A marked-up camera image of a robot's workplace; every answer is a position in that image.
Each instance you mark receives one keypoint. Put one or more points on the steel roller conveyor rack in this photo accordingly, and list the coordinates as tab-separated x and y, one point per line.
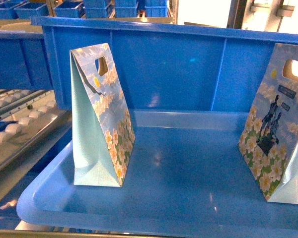
30	125

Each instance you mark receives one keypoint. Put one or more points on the flower gift bag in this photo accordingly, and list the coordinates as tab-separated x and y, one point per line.
103	135
269	141

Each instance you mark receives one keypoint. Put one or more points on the large blue crate behind tray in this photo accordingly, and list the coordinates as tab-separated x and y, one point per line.
166	66

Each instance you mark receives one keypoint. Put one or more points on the blue crate on left conveyor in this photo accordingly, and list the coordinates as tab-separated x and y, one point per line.
23	61

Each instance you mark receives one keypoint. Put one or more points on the blue plastic tray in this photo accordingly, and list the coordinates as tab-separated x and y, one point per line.
186	178

